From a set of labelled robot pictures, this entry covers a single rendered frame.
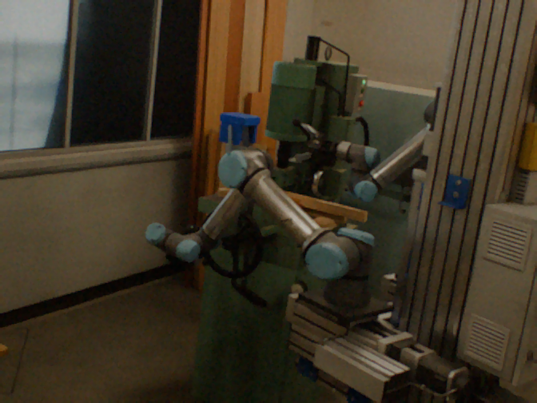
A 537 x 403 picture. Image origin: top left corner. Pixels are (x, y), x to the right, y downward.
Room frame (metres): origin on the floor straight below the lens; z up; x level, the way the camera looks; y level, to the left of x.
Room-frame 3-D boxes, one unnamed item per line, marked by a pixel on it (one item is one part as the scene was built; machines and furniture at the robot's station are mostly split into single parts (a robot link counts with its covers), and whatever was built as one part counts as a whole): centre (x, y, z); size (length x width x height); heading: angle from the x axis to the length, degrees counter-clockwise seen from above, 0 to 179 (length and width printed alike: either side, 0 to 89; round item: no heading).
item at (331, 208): (3.00, -0.15, 0.95); 0.55 x 0.02 x 0.04; 61
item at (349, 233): (2.26, -0.29, 0.98); 0.13 x 0.12 x 0.14; 148
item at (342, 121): (3.18, -0.27, 1.23); 0.09 x 0.08 x 0.15; 151
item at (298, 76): (3.06, -0.04, 1.35); 0.18 x 0.18 x 0.31
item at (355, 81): (3.27, -0.31, 1.40); 0.10 x 0.06 x 0.16; 151
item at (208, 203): (2.96, 0.00, 0.87); 0.61 x 0.30 x 0.06; 61
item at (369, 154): (2.71, -0.33, 1.21); 0.11 x 0.08 x 0.09; 61
